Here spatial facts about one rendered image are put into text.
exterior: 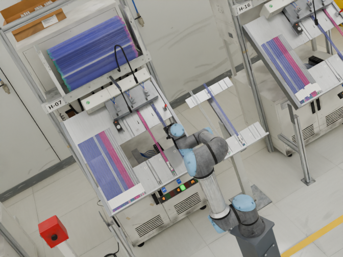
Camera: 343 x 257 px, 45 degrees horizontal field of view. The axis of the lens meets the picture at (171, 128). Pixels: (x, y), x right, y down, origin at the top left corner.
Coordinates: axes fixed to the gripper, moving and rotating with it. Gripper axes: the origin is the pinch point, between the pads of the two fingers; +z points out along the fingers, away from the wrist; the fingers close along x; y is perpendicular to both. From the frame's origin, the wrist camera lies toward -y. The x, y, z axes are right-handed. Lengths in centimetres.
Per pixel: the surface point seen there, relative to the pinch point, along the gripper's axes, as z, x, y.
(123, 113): 1.7, 20.4, 28.4
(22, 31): 3, 51, 106
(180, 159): -3.3, 2.6, -16.2
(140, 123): 5.1, 13.5, 17.4
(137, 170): -1.3, 30.3, -8.6
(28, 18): -28, 44, 101
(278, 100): 25, -89, -16
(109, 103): 4.3, 24.7, 38.5
